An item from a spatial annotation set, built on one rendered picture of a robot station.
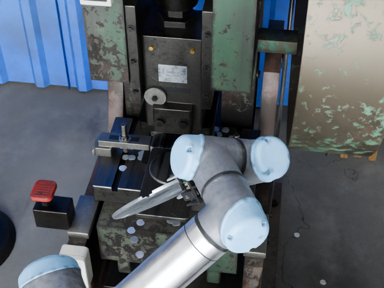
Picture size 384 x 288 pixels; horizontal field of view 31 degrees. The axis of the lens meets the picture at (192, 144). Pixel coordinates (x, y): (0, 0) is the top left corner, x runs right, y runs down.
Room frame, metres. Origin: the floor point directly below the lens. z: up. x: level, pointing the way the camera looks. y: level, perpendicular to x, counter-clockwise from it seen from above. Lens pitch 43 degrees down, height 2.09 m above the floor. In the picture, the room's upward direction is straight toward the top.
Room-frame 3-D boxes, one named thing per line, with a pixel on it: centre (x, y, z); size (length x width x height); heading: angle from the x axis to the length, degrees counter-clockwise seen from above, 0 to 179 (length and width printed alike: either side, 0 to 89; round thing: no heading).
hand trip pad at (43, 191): (1.27, 0.39, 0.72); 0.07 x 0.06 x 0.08; 172
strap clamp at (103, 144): (1.47, 0.20, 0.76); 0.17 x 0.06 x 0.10; 82
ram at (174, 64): (1.41, 0.04, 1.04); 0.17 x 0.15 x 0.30; 172
